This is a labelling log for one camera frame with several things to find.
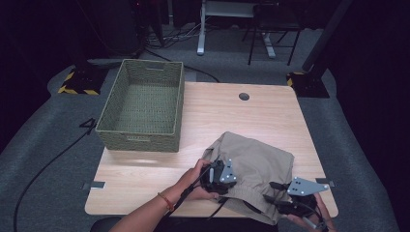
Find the person's right hand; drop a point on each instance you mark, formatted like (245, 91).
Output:
(316, 220)

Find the khaki pants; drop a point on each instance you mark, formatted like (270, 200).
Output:
(257, 158)

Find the black metal chair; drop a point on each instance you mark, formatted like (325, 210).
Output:
(253, 42)

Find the black yellow striped stand base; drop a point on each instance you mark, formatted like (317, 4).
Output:
(82, 82)
(309, 85)

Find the person's dark clothing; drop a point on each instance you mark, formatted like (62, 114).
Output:
(209, 227)

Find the black slanted stand pole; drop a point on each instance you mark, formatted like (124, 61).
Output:
(325, 35)

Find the dark round table grommet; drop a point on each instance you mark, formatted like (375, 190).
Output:
(244, 96)

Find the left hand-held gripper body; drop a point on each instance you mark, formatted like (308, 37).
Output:
(214, 179)

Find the person's left hand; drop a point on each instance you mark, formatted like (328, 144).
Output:
(193, 183)

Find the green woven basket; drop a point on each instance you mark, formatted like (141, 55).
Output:
(145, 109)

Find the grey table edge bracket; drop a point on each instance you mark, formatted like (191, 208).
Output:
(325, 182)

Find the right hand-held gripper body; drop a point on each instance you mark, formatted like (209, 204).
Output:
(303, 199)

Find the white desk frame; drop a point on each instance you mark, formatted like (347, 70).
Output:
(201, 32)

